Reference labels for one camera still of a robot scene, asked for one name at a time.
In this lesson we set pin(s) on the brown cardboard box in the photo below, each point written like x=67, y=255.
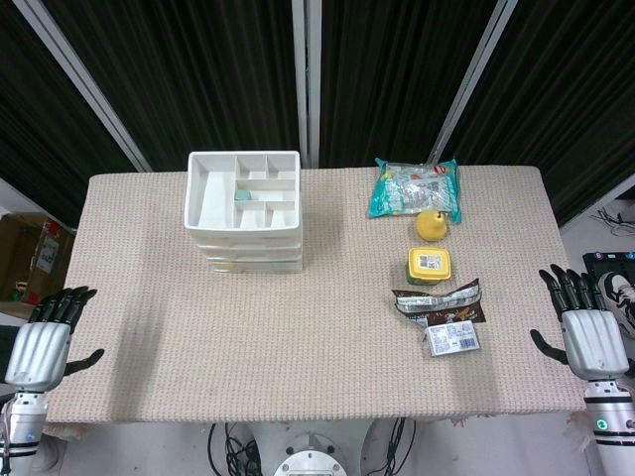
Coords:
x=25, y=253

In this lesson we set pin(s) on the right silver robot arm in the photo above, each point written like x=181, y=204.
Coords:
x=610, y=426

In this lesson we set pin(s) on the black curtain panel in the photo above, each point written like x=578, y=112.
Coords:
x=392, y=74
x=188, y=74
x=35, y=124
x=570, y=99

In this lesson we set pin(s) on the small teal block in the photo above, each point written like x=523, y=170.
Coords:
x=243, y=195

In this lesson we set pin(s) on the brown snack packet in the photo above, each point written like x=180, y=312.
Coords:
x=436, y=302

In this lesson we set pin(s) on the clear plastic drawer unit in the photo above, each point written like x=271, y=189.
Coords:
x=218, y=198

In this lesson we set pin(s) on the yellow pear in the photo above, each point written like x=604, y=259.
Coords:
x=432, y=227

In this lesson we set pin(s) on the white blue carton box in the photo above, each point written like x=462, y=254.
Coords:
x=454, y=339

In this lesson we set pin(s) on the white sneaker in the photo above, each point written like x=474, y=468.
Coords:
x=620, y=297

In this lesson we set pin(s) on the aluminium frame post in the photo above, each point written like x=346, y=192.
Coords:
x=471, y=79
x=84, y=84
x=307, y=84

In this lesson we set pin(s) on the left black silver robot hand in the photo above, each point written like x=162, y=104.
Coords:
x=37, y=347

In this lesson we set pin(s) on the green jar yellow lid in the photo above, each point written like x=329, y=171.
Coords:
x=429, y=263

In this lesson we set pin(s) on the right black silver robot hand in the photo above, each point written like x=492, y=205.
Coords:
x=593, y=342

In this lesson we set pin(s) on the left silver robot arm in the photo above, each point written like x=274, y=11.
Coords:
x=25, y=426

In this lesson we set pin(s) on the beige woven tablecloth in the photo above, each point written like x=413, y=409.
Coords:
x=307, y=317

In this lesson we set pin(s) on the teal snack bag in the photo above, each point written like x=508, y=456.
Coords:
x=412, y=191

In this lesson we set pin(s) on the white robot torso base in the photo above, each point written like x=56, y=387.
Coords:
x=310, y=458

